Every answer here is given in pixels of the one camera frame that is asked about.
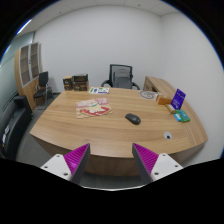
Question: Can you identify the small tan box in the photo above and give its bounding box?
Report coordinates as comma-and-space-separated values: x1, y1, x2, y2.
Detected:
166, 104, 176, 114

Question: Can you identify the wooden bookshelf cabinet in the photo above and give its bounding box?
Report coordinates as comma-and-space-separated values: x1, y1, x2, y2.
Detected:
14, 43, 42, 109

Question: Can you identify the small brown box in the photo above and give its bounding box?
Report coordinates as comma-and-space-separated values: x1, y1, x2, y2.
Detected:
63, 76, 73, 90

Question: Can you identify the black sofa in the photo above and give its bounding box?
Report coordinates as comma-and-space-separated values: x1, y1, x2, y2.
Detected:
0, 95, 32, 160

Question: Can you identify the pink patterned mouse pad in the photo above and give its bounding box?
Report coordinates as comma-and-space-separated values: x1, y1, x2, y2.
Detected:
76, 98, 112, 119

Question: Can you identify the blue packet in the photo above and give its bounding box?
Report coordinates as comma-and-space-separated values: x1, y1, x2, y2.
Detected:
174, 113, 182, 122

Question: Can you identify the black computer mouse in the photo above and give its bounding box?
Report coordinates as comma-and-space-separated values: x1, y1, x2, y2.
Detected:
125, 113, 141, 125

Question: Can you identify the large dark brown box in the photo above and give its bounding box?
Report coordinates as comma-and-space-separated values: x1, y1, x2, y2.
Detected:
72, 73, 89, 91

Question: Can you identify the grey mesh office chair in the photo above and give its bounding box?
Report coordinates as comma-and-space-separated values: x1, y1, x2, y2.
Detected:
101, 64, 140, 89

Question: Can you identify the orange brown box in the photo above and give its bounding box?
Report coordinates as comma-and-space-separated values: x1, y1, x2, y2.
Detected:
156, 95, 172, 105

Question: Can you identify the green packet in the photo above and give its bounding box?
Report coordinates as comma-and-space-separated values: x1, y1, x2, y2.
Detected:
177, 110, 190, 122

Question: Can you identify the round grey coaster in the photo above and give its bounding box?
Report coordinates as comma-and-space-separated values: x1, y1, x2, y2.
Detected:
140, 91, 157, 100

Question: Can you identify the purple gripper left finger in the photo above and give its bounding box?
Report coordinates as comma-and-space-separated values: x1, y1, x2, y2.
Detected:
41, 144, 90, 184

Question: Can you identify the desk cable grommet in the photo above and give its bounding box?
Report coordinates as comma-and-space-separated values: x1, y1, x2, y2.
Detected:
164, 131, 172, 140

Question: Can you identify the wooden side cabinet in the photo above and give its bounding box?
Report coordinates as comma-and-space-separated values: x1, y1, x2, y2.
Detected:
143, 76, 176, 97

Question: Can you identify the black visitor chair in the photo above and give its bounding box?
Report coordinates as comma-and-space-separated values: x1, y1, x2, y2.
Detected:
33, 71, 53, 101

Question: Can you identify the purple standing card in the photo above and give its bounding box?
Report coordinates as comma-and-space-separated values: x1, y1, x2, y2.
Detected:
171, 89, 186, 110

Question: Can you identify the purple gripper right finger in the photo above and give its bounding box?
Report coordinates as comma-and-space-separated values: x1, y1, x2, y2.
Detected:
132, 143, 182, 184

